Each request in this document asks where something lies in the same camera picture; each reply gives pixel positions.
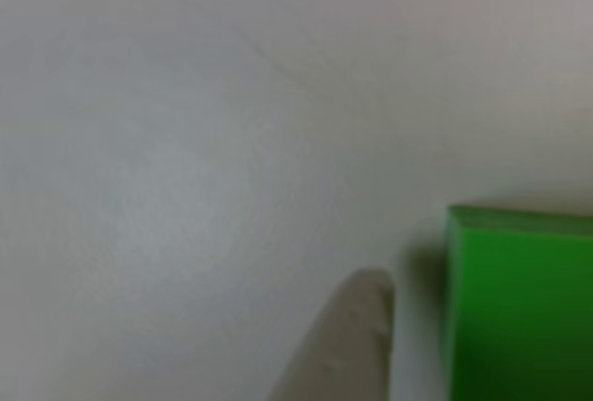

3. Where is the green cube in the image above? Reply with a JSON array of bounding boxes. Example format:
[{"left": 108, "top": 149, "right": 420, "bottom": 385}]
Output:
[{"left": 443, "top": 204, "right": 593, "bottom": 401}]

